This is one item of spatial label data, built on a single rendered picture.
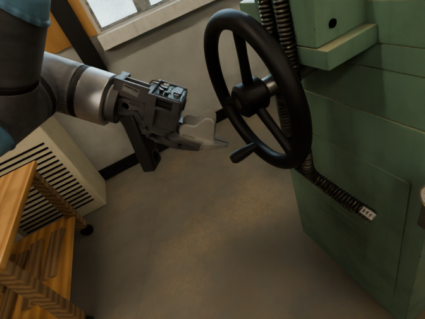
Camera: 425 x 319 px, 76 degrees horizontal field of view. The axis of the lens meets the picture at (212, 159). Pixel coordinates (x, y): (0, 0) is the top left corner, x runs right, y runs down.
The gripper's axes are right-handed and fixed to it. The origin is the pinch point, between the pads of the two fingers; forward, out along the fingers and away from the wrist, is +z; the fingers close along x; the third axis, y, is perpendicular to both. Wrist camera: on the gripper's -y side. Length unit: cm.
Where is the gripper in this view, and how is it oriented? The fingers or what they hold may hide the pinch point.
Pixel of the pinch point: (220, 145)
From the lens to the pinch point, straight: 49.9
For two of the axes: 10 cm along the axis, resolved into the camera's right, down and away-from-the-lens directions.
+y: 2.9, -7.8, -5.5
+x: 0.9, -5.5, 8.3
